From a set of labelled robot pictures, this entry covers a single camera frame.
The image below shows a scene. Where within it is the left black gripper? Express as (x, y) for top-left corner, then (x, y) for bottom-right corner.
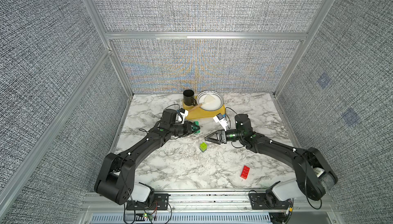
(169, 121), (200, 138)

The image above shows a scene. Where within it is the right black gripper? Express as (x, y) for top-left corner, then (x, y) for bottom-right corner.
(206, 129), (245, 147)

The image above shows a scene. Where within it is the lime lego brick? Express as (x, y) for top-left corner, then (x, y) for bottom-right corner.
(199, 143), (208, 152)

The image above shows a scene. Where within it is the dark green lego brick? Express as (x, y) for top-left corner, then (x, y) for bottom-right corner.
(191, 121), (200, 133)

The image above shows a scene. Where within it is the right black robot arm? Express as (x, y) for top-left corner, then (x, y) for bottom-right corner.
(205, 114), (338, 206)

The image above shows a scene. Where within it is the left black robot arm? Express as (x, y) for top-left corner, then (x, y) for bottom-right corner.
(94, 109), (200, 205)

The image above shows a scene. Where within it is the red lego brick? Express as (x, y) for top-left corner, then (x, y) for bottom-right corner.
(240, 165), (250, 180)

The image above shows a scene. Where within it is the yellow tray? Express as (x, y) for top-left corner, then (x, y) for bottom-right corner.
(186, 97), (225, 120)

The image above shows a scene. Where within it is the black mug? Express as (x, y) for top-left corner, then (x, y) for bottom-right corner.
(183, 89), (198, 106)

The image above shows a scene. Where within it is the wooden spatula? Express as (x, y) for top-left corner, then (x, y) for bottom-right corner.
(188, 95), (215, 112)

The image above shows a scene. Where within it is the white patterned bowl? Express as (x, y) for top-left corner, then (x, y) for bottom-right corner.
(196, 90), (224, 111)

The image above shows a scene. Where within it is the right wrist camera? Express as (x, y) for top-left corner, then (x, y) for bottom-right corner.
(213, 113), (228, 131)

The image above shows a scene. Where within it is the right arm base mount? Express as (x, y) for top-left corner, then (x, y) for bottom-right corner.
(248, 191), (292, 210)

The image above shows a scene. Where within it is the white vented cable duct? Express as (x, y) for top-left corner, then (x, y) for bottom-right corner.
(89, 212), (272, 224)

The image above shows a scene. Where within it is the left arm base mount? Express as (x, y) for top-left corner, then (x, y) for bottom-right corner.
(126, 193), (169, 211)

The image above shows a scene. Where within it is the aluminium front rail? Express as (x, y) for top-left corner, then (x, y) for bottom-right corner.
(81, 190), (337, 214)

